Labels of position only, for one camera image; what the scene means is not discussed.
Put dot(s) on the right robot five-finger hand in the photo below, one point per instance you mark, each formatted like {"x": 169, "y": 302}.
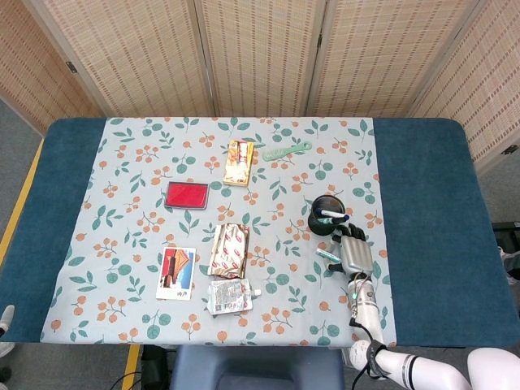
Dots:
{"x": 356, "y": 254}

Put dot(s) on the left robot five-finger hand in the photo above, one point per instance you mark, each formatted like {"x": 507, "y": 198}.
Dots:
{"x": 7, "y": 317}

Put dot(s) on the red-capped teal white marker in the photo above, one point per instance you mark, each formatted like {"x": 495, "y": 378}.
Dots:
{"x": 325, "y": 254}

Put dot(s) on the black-capped teal white marker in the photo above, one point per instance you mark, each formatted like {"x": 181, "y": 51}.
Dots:
{"x": 326, "y": 221}

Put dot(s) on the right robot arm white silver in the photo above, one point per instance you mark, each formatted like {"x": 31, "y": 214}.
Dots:
{"x": 369, "y": 313}

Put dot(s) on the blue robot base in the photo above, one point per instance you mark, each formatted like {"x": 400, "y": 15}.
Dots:
{"x": 256, "y": 367}

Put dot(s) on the black mesh pen holder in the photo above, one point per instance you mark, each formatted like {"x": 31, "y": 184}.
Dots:
{"x": 319, "y": 229}

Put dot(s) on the blue-capped white marker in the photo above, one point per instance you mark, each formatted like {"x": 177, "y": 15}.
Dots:
{"x": 333, "y": 213}

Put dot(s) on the teal blue table cover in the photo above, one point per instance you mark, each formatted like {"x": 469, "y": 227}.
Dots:
{"x": 438, "y": 227}

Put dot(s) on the floral leaf print tablecloth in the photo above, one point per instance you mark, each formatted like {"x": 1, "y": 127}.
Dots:
{"x": 284, "y": 191}

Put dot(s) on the green plastic comb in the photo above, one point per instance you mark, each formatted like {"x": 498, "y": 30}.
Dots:
{"x": 280, "y": 153}

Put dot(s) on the gold foil snack pack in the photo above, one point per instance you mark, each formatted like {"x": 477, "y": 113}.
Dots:
{"x": 228, "y": 252}

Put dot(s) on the white spout drink pouch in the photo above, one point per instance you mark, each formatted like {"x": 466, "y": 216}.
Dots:
{"x": 227, "y": 298}

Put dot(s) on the yellow food box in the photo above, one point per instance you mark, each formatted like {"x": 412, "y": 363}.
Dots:
{"x": 239, "y": 162}

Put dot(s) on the black equipment beside table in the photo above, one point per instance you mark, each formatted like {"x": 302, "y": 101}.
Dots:
{"x": 508, "y": 239}

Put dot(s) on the red building postcard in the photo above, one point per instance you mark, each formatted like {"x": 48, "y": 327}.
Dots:
{"x": 176, "y": 274}

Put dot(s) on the red ink stamp pad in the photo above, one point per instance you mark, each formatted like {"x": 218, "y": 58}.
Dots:
{"x": 186, "y": 195}

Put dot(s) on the woven folding screen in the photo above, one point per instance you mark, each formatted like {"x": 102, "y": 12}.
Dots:
{"x": 264, "y": 53}

